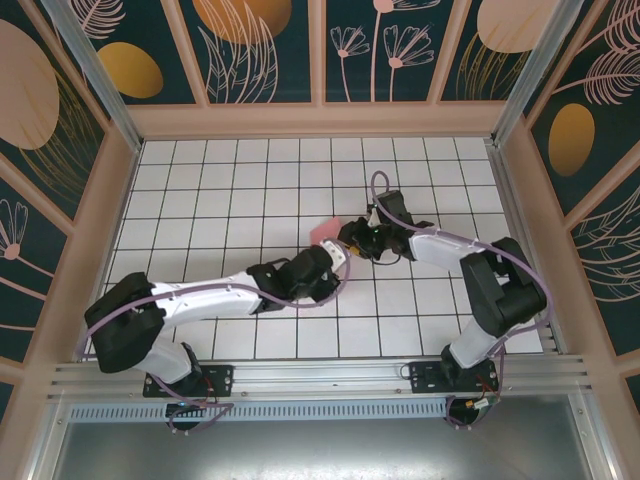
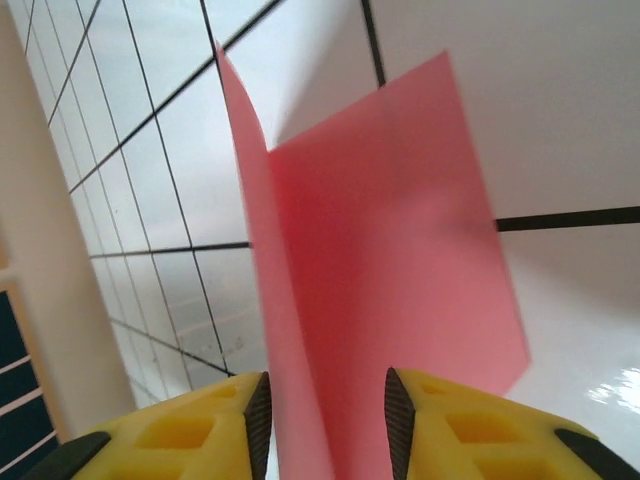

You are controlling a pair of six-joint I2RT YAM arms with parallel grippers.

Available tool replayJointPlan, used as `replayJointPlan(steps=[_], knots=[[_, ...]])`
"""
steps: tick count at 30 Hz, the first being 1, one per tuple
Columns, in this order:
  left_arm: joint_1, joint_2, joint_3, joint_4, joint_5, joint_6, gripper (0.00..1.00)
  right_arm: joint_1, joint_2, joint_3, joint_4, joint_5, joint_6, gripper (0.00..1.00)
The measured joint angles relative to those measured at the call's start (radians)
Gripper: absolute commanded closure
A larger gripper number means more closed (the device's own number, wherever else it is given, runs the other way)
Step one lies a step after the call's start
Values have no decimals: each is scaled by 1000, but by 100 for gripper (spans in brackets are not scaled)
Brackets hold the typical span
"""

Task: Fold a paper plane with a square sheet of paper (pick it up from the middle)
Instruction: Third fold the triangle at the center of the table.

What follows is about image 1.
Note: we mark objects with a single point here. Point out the pink square paper sheet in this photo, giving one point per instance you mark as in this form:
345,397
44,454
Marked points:
325,231

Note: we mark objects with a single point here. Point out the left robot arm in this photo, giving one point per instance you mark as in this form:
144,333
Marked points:
210,300

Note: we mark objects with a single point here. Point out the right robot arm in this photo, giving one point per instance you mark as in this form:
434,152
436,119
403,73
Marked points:
505,295

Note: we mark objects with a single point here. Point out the grey metal sheet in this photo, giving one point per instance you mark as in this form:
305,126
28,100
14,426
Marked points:
320,450

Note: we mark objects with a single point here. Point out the aluminium front rail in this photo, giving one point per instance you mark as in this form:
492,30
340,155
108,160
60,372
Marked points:
320,375

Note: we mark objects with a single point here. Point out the aluminium side rail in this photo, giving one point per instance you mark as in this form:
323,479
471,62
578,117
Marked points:
520,250

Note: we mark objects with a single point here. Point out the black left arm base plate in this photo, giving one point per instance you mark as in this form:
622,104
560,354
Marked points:
220,380

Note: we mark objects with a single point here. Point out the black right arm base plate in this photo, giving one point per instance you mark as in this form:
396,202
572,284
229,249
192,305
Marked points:
425,380

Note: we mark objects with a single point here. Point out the aluminium corner post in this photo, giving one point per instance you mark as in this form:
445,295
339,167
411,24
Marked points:
540,70
90,70

